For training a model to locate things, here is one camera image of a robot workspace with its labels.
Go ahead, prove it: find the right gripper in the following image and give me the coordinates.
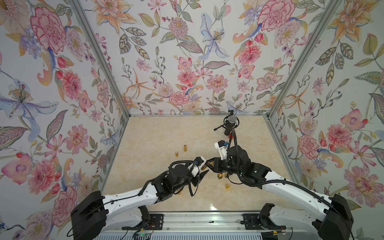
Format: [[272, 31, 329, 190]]
[[204, 157, 245, 178]]

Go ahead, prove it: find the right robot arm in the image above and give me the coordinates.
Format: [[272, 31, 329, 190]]
[[204, 131, 354, 240]]

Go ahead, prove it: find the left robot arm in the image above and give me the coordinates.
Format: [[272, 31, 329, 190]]
[[67, 157, 207, 240]]

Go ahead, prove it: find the black microphone on tripod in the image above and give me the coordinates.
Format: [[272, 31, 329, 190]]
[[214, 110, 240, 136]]

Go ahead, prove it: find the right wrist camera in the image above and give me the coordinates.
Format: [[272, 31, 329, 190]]
[[215, 140, 229, 160]]

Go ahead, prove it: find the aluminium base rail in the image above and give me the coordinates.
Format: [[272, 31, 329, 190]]
[[93, 212, 320, 240]]

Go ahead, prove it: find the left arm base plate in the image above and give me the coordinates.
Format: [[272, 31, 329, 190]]
[[122, 214, 165, 231]]

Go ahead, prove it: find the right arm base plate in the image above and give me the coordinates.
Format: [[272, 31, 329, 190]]
[[241, 214, 287, 231]]

